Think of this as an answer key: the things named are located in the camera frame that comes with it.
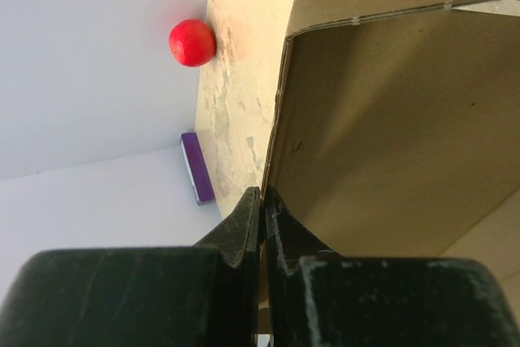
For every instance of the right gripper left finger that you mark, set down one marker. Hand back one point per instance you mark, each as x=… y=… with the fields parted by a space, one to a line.
x=200 y=295

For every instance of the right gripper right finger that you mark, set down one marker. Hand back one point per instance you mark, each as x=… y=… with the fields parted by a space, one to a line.
x=318 y=297

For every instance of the brown cardboard box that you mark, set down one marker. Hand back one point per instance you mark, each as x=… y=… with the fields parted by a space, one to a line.
x=396 y=122

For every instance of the purple rectangular box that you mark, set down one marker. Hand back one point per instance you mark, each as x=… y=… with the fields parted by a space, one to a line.
x=197 y=169

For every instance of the red apple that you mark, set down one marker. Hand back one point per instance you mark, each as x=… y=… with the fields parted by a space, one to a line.
x=192 y=43

